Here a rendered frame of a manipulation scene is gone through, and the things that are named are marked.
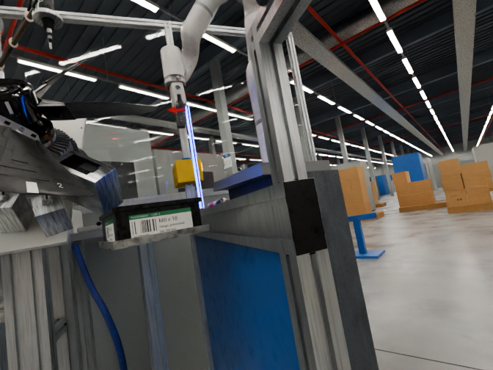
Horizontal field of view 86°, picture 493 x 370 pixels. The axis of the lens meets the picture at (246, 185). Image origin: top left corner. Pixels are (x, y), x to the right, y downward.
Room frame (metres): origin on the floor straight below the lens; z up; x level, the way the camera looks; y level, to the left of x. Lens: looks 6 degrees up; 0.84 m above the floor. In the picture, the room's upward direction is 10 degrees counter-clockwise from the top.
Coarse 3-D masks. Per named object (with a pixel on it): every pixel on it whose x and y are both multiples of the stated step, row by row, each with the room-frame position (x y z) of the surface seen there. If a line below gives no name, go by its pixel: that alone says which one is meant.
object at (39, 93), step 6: (48, 84) 0.71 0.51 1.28; (42, 90) 0.70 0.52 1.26; (42, 108) 0.63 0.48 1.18; (48, 108) 0.64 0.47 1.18; (54, 108) 0.64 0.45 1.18; (60, 108) 0.65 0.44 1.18; (66, 108) 0.65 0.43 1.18; (48, 114) 0.67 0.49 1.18; (54, 114) 0.67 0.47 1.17; (60, 114) 0.68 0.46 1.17; (66, 114) 0.69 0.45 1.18; (72, 114) 0.69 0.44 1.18; (6, 120) 0.57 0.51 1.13
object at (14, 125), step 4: (0, 116) 0.58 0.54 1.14; (0, 120) 0.57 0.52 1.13; (4, 120) 0.58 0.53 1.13; (8, 120) 0.59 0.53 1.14; (0, 124) 0.55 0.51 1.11; (4, 124) 0.57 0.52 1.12; (12, 124) 0.60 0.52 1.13; (16, 124) 0.61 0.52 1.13; (12, 128) 0.58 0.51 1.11; (16, 128) 0.59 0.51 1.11; (20, 132) 0.59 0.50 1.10; (24, 132) 0.61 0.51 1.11; (28, 132) 0.62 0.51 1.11; (32, 132) 0.64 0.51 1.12; (28, 136) 0.61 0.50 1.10
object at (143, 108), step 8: (72, 104) 0.65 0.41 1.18; (80, 104) 0.65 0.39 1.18; (88, 104) 0.66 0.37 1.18; (96, 104) 0.66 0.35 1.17; (104, 104) 0.66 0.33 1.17; (112, 104) 0.66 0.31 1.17; (120, 104) 0.66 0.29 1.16; (128, 104) 0.65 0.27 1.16; (136, 104) 0.65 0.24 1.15; (144, 104) 0.66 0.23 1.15; (72, 112) 0.70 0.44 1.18; (80, 112) 0.71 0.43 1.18; (88, 112) 0.72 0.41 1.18; (96, 112) 0.73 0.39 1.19; (104, 112) 0.74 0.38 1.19; (112, 112) 0.75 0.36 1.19; (120, 112) 0.76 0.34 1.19; (128, 112) 0.78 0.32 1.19; (136, 112) 0.80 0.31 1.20; (144, 112) 0.82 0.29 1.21
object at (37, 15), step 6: (36, 0) 0.68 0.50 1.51; (36, 6) 0.68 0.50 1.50; (36, 12) 0.65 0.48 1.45; (42, 12) 0.65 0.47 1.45; (48, 12) 0.65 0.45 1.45; (54, 12) 0.66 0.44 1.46; (36, 18) 0.66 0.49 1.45; (54, 18) 0.67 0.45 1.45; (60, 18) 0.68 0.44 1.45; (42, 24) 0.69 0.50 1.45; (54, 24) 0.69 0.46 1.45; (60, 24) 0.70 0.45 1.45
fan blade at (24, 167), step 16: (0, 128) 0.54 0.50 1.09; (0, 144) 0.50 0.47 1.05; (16, 144) 0.53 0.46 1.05; (32, 144) 0.58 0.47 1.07; (0, 160) 0.47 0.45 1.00; (16, 160) 0.50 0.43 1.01; (32, 160) 0.53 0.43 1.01; (48, 160) 0.58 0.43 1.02; (0, 176) 0.45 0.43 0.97; (16, 176) 0.47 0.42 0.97; (32, 176) 0.49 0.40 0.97; (48, 176) 0.53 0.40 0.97; (64, 176) 0.56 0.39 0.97; (16, 192) 0.45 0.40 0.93; (48, 192) 0.49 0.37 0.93; (64, 192) 0.51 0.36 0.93; (80, 192) 0.54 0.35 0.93
